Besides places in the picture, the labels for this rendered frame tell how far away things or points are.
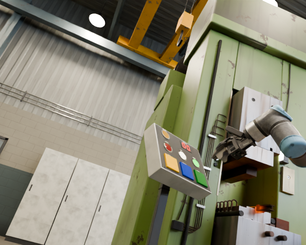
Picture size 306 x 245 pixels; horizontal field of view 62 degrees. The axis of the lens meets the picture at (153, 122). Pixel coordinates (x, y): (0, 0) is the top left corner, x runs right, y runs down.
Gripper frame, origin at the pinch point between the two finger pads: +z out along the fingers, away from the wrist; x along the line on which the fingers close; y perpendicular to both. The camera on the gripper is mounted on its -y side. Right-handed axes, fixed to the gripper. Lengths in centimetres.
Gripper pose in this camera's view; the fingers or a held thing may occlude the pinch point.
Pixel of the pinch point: (213, 155)
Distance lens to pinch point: 125.8
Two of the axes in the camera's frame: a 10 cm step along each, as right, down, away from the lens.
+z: -6.7, 6.0, 4.4
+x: 7.3, 4.5, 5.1
